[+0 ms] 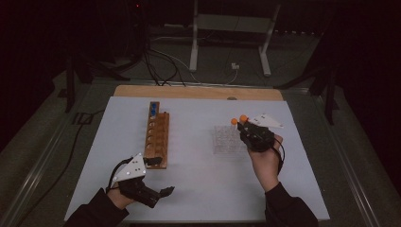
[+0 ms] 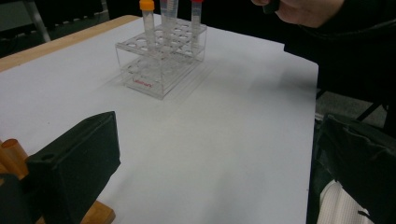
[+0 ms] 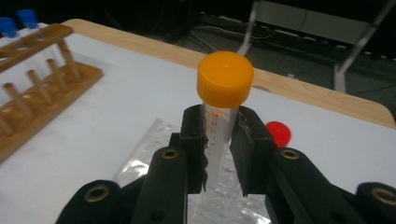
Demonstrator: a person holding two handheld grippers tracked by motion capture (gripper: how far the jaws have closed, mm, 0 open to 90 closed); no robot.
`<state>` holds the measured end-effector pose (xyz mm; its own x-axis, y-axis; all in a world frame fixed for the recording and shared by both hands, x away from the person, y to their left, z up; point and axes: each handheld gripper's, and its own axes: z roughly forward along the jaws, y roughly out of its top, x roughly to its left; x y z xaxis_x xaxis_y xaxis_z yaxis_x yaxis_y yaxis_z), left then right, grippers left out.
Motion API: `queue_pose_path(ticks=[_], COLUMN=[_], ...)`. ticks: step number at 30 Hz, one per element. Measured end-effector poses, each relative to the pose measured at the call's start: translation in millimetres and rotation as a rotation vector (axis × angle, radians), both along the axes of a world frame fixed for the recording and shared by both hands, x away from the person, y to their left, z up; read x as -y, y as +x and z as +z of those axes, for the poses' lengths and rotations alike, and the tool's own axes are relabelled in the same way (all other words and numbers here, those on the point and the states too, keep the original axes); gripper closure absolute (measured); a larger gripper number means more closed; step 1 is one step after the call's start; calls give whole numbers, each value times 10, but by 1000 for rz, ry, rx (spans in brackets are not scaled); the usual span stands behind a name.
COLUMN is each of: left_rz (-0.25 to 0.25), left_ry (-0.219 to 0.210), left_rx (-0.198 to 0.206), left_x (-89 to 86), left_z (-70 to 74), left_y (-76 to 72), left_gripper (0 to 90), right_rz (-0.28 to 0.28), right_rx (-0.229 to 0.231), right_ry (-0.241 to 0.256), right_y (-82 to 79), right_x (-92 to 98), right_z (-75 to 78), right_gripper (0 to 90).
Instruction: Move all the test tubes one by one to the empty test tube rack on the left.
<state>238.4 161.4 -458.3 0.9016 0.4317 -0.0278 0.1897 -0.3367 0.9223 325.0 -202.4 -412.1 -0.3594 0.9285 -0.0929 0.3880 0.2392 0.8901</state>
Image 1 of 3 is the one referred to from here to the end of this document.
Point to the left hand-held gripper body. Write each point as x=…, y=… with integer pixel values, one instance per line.
x=132, y=171

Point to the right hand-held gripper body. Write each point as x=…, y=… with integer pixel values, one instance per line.
x=258, y=135

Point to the orange capped test tube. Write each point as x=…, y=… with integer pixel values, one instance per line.
x=243, y=118
x=234, y=121

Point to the clear acrylic test tube rack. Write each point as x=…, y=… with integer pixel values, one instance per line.
x=227, y=142

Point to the wooden test tube rack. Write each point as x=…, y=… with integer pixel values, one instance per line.
x=156, y=135

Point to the blue capped test tube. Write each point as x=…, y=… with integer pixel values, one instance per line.
x=153, y=107
x=153, y=113

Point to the person's left hand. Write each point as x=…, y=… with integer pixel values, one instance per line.
x=118, y=200

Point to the person's right hand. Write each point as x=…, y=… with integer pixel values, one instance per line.
x=266, y=167

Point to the white table mat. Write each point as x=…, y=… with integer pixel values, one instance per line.
x=195, y=189

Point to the white plug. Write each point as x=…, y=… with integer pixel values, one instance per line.
x=235, y=66

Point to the black tripod stand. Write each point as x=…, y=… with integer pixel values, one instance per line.
x=329, y=94
x=71, y=82

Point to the white metal stand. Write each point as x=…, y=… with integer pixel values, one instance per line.
x=194, y=47

